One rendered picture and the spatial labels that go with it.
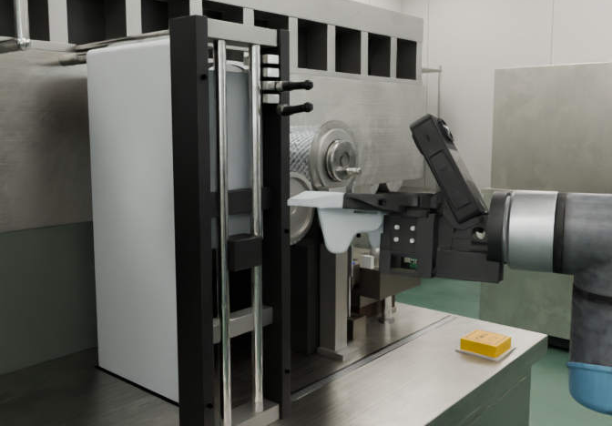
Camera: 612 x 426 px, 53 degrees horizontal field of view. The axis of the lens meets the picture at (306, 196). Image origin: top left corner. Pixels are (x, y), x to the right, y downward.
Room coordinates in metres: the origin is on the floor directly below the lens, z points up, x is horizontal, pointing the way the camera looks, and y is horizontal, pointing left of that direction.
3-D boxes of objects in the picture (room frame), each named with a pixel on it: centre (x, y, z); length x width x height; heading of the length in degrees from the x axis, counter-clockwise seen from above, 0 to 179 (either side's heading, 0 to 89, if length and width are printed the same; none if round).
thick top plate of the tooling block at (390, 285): (1.37, -0.05, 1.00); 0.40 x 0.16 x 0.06; 50
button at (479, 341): (1.10, -0.33, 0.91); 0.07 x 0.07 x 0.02; 50
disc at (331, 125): (1.13, -0.05, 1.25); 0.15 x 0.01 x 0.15; 140
